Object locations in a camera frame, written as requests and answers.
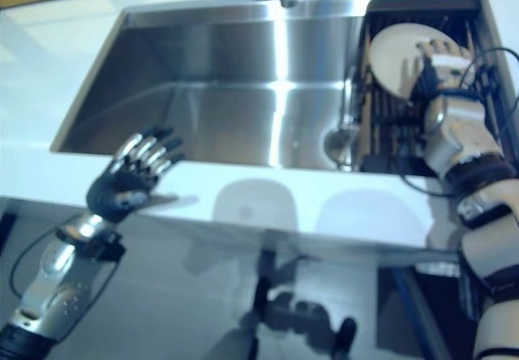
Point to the round steel sink drain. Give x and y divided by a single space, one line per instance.
336 145

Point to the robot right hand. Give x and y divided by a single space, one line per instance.
446 66

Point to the black dish drying rack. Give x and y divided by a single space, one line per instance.
389 108

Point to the beige ceramic plate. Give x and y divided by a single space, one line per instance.
395 60

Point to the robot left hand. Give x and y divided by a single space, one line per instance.
109 194

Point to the stainless steel sink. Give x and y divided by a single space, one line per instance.
202 92

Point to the robot right leg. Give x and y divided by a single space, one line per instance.
348 331

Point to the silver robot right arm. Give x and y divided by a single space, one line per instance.
458 121

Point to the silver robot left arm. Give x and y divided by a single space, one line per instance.
61 295

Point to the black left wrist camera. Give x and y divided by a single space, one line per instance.
105 248

